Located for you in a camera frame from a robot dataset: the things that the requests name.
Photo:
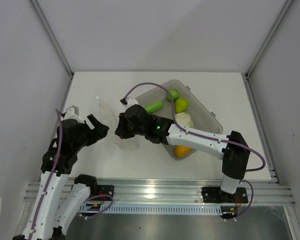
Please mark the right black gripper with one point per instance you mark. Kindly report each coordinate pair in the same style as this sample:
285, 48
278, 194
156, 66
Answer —
121, 131

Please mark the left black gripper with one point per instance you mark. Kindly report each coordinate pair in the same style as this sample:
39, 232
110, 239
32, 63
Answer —
100, 130

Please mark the clear dotted zip top bag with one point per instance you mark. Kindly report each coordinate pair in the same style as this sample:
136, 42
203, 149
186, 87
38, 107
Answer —
108, 117

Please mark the green ridged toy gourd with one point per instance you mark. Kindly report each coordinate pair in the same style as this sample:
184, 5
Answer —
154, 106

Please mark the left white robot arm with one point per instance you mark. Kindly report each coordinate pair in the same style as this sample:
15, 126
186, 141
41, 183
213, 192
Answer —
50, 220

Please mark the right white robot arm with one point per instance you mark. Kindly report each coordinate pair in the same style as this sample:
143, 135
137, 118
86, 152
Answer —
231, 149

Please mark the orange toy fruit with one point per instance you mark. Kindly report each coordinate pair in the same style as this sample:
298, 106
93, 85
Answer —
180, 151

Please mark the green bumpy toy guava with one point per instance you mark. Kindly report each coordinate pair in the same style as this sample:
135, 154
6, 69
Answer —
172, 95

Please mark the clear grey plastic bin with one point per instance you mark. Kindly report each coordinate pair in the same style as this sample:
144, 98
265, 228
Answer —
204, 121

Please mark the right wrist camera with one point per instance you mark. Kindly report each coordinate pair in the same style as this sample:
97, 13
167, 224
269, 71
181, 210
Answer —
129, 102

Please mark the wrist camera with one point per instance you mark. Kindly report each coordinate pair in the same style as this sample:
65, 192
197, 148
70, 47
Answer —
72, 113
129, 102

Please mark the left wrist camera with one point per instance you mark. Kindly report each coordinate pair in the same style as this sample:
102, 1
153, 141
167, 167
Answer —
72, 113

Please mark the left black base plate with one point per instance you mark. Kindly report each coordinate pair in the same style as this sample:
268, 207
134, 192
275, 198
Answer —
105, 190

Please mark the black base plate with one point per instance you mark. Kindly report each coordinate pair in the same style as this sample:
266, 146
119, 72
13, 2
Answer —
105, 190
214, 195

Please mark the aluminium mounting rail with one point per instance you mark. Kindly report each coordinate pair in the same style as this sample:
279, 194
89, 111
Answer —
188, 192

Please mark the white slotted cable duct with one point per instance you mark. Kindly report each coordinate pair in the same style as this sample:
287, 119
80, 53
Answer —
160, 209

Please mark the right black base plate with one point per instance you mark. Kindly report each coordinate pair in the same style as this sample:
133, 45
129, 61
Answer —
214, 195

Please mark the right aluminium frame post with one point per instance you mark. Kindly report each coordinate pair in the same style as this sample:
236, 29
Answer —
279, 20

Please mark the aluminium frame post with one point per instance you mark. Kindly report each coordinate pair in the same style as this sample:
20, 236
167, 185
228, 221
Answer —
43, 21
279, 20

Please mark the left aluminium frame post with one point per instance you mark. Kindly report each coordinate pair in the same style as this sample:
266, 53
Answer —
43, 21

